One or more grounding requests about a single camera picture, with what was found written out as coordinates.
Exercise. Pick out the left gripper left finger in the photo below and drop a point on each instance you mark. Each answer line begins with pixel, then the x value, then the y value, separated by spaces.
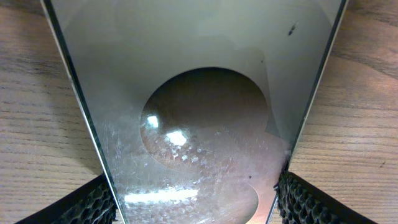
pixel 92 203

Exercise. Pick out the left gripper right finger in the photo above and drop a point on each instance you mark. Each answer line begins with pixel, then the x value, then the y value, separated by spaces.
pixel 300 202

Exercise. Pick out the Galaxy S25 Ultra smartphone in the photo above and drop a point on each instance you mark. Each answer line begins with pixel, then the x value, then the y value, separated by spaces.
pixel 194 106

